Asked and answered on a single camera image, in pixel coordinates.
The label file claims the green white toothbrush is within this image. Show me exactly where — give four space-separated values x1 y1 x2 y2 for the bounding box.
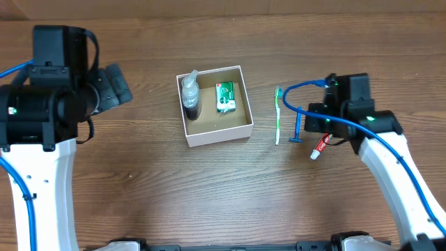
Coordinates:
275 86 282 146

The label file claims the clear pump soap bottle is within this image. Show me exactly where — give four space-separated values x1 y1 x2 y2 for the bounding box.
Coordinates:
181 70 201 121

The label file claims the green soap bar packet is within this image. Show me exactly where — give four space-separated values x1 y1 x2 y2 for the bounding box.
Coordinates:
215 82 236 114

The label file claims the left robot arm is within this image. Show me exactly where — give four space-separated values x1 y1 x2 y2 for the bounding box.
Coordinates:
1 25 132 250

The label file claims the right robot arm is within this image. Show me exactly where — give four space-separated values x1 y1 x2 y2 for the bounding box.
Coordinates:
305 73 445 250

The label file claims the blue disposable razor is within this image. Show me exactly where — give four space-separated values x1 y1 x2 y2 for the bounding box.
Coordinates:
289 112 303 143

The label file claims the Colgate toothpaste tube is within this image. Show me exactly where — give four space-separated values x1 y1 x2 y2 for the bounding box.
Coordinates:
310 133 332 160

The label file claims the white cardboard box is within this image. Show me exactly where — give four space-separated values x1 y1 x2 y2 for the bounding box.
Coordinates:
180 66 254 147

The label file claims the right blue cable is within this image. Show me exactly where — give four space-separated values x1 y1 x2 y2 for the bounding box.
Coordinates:
282 79 446 236

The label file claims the blue cable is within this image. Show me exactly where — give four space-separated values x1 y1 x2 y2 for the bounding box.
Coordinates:
282 79 446 236
0 59 38 251

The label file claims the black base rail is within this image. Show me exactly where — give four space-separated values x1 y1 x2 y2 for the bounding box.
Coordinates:
83 230 394 251

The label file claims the left blue cable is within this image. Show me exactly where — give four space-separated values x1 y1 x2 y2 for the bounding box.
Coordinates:
0 59 38 251

